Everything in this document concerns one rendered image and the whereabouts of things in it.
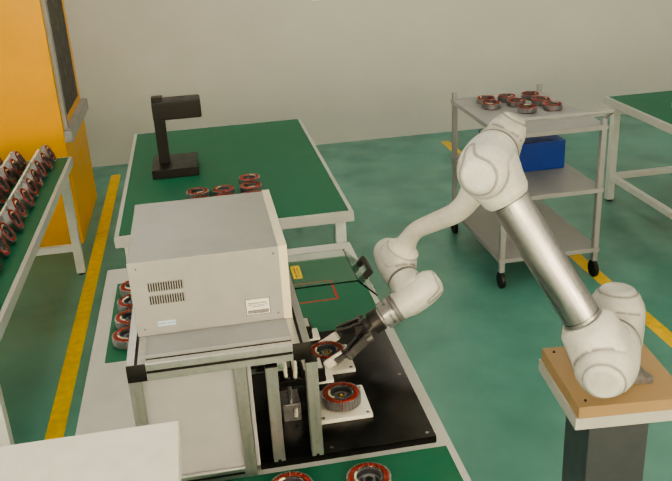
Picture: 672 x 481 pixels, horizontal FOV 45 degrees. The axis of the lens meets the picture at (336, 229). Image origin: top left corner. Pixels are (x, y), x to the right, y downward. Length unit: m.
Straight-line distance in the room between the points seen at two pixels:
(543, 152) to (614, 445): 2.71
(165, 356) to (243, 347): 0.19
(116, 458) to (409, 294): 1.20
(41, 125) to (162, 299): 3.68
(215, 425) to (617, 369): 1.01
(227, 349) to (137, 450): 0.52
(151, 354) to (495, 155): 0.96
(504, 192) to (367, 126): 5.65
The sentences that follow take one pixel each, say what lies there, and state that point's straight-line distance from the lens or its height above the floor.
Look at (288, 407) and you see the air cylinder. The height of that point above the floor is 0.82.
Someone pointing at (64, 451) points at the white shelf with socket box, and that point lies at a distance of 1.61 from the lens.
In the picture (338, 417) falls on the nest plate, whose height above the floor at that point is 0.78.
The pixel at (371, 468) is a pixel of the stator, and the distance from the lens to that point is 2.13.
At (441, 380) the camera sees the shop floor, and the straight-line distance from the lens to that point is 3.90.
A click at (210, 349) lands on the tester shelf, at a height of 1.12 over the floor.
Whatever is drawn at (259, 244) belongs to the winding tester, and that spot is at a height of 1.32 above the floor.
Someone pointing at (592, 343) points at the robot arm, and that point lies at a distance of 2.19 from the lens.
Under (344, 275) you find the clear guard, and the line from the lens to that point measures 2.43.
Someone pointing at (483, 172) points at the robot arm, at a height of 1.47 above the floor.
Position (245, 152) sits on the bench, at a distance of 4.86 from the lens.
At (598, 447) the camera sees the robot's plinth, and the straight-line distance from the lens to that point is 2.57.
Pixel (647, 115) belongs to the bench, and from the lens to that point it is 5.52.
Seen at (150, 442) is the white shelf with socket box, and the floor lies 1.20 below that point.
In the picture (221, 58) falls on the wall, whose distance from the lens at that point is 7.37.
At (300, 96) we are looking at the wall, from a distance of 7.49.
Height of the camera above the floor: 2.10
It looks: 22 degrees down
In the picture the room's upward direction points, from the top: 3 degrees counter-clockwise
